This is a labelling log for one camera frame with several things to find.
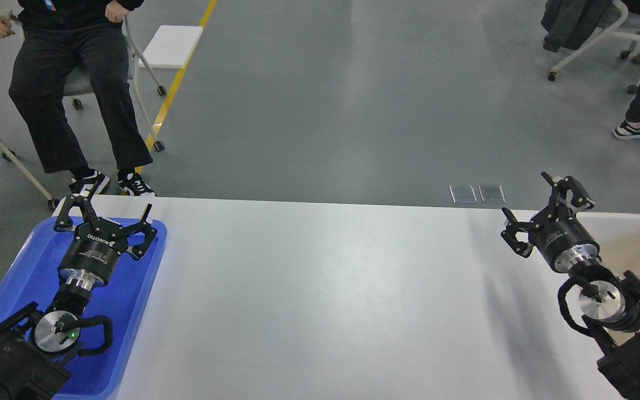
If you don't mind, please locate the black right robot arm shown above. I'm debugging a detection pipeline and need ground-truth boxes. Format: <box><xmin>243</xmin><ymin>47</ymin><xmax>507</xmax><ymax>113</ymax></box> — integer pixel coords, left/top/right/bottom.
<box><xmin>501</xmin><ymin>172</ymin><xmax>640</xmax><ymax>399</ymax></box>

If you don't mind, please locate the blue plastic tray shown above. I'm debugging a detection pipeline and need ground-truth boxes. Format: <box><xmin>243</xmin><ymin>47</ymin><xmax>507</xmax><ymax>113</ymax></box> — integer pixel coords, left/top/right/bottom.
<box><xmin>0</xmin><ymin>216</ymin><xmax>167</xmax><ymax>400</ymax></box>

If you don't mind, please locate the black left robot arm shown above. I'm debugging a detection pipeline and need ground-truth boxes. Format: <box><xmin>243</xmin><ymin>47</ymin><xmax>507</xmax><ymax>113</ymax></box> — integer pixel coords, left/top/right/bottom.
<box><xmin>0</xmin><ymin>194</ymin><xmax>166</xmax><ymax>399</ymax></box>

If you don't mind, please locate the seated person in black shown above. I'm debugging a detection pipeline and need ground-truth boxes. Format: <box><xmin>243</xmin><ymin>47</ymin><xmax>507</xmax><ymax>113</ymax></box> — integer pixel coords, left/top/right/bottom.
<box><xmin>0</xmin><ymin>1</ymin><xmax>155</xmax><ymax>197</ymax></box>

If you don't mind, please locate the dark grey jacket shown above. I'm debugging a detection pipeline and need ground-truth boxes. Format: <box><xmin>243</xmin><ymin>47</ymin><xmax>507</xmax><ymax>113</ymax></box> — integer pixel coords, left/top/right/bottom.
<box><xmin>541</xmin><ymin>1</ymin><xmax>612</xmax><ymax>53</ymax></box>

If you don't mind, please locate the white foam board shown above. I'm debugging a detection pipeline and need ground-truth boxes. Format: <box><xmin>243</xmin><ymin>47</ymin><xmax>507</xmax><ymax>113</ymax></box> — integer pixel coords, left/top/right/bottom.
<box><xmin>143</xmin><ymin>25</ymin><xmax>203</xmax><ymax>70</ymax></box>

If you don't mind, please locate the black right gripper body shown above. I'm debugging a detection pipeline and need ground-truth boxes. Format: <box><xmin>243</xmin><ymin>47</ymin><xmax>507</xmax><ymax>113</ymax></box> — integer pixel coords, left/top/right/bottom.
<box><xmin>528</xmin><ymin>210</ymin><xmax>600</xmax><ymax>273</ymax></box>

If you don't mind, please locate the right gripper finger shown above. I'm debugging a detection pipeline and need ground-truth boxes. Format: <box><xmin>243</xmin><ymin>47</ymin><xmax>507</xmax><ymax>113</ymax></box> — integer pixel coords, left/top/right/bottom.
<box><xmin>541</xmin><ymin>172</ymin><xmax>596</xmax><ymax>220</ymax></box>
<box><xmin>501</xmin><ymin>207</ymin><xmax>546</xmax><ymax>258</ymax></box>

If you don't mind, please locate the right floor outlet plate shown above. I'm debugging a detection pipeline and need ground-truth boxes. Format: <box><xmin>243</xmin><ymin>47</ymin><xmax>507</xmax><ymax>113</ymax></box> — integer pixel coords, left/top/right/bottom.
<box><xmin>478</xmin><ymin>184</ymin><xmax>506</xmax><ymax>203</ymax></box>

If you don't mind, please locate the floor outlet plate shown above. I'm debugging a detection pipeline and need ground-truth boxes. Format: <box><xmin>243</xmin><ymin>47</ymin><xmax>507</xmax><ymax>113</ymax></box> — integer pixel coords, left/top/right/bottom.
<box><xmin>449</xmin><ymin>184</ymin><xmax>478</xmax><ymax>204</ymax></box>
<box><xmin>478</xmin><ymin>184</ymin><xmax>506</xmax><ymax>203</ymax></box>

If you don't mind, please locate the beige plastic bin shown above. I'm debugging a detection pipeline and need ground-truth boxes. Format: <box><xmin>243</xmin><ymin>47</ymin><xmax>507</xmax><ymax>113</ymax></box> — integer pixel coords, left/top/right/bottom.
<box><xmin>573</xmin><ymin>212</ymin><xmax>640</xmax><ymax>348</ymax></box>

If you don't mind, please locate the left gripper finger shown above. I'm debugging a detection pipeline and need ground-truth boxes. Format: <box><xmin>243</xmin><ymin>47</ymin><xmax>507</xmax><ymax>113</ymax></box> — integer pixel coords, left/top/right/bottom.
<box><xmin>127</xmin><ymin>203</ymin><xmax>157</xmax><ymax>261</ymax></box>
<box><xmin>54</xmin><ymin>183</ymin><xmax>103</xmax><ymax>232</ymax></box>

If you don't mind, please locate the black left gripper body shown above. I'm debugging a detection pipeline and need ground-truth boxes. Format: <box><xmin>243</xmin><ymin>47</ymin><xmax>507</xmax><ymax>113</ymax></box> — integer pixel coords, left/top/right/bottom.
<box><xmin>58</xmin><ymin>218</ymin><xmax>133</xmax><ymax>288</ymax></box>

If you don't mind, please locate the white chair under person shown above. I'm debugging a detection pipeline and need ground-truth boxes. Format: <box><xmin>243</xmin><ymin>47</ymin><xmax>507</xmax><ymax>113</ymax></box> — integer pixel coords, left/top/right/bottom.
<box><xmin>14</xmin><ymin>14</ymin><xmax>167</xmax><ymax>153</ymax></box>

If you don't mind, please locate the white chair with jacket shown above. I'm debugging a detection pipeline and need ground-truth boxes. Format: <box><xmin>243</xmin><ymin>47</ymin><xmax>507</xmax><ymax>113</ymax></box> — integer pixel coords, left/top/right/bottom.
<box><xmin>548</xmin><ymin>1</ymin><xmax>640</xmax><ymax>94</ymax></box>

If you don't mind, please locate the left floor outlet plate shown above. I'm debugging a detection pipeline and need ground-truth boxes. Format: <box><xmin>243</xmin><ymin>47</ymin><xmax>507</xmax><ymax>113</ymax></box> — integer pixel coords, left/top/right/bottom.
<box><xmin>449</xmin><ymin>184</ymin><xmax>478</xmax><ymax>204</ymax></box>

